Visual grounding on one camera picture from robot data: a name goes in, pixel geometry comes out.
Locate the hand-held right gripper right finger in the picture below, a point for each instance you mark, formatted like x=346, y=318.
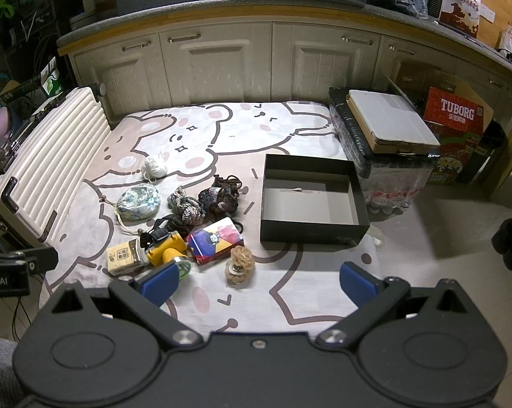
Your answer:
x=358, y=284

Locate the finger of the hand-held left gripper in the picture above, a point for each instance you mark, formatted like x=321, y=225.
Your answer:
x=43, y=259

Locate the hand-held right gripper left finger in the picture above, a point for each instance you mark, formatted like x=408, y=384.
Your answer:
x=160, y=284

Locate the black box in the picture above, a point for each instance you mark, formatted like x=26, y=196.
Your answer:
x=307, y=231

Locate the white yarn ball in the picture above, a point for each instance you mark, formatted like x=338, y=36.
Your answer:
x=156, y=165

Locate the yellow headlamp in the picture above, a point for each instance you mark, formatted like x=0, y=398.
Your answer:
x=164, y=248

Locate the yellow white small box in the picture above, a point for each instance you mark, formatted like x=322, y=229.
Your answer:
x=122, y=258

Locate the beige yarn flower spool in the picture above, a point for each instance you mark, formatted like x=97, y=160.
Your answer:
x=239, y=259

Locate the dark multicolour yarn bundle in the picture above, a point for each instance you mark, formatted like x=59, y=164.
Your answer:
x=217, y=197

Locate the black wrapped bottle pack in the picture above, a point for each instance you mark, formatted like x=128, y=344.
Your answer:
x=349, y=148

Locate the bear printed blanket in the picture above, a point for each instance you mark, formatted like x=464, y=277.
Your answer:
x=239, y=136

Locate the flat white cardboard box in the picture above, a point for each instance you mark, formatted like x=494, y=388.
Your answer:
x=387, y=119

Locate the green white box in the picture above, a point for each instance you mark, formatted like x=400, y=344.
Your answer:
x=50, y=78

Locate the red beer carton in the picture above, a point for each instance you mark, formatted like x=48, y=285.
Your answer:
x=451, y=112

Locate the cream wooden cabinet doors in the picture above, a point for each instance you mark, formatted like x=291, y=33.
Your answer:
x=226, y=68

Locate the white plug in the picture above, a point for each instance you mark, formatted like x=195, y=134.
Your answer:
x=88, y=2

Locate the grey countertop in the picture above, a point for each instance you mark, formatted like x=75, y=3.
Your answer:
x=196, y=15

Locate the red white paper bag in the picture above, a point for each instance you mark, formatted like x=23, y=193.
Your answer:
x=460, y=12

